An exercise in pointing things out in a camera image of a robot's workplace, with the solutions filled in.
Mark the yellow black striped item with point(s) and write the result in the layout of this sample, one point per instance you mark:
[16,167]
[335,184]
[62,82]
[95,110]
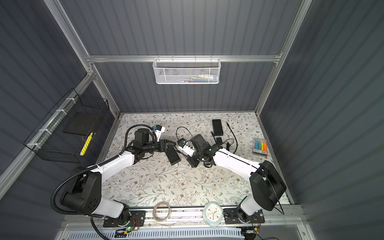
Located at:
[86,144]

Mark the highlighter marker pack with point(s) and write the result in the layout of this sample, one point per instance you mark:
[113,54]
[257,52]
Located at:
[260,147]

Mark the white wire mesh basket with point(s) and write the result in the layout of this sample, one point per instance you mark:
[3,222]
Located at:
[187,73]

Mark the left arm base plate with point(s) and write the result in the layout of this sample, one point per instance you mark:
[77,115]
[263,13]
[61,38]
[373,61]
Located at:
[127,219]

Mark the small black power adapter right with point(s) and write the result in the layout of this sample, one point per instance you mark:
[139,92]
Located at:
[219,141]

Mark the black wire basket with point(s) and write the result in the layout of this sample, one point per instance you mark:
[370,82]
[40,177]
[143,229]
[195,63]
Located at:
[67,134]

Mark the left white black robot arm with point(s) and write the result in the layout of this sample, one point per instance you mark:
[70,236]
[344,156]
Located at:
[81,193]

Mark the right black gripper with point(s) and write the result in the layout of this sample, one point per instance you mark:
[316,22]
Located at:
[193,162]

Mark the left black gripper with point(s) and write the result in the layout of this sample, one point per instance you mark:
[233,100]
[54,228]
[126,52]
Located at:
[164,148]

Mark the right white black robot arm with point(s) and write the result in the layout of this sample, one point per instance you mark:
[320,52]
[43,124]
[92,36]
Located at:
[266,184]

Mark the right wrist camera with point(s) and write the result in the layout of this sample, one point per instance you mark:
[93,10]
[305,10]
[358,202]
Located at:
[182,145]

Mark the floral table mat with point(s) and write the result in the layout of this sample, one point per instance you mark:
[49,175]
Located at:
[154,179]

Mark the clear tape roll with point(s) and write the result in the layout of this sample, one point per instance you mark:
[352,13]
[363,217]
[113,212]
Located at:
[162,212]

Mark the white round clock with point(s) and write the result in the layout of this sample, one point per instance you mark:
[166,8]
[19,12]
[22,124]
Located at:
[213,214]

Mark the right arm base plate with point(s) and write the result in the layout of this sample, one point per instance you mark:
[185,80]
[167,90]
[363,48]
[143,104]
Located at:
[234,216]

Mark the black flat box in basket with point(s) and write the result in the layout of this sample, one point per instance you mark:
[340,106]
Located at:
[83,124]

